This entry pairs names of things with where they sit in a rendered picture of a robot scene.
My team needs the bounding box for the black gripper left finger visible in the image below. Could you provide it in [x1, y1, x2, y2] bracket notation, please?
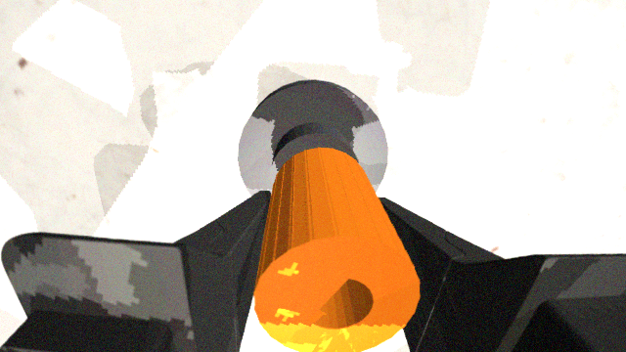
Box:
[0, 191, 271, 352]

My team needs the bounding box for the orange knob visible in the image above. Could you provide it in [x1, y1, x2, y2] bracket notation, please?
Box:
[254, 148, 421, 352]

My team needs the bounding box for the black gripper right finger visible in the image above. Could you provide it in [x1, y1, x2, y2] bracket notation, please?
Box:
[379, 197, 626, 352]

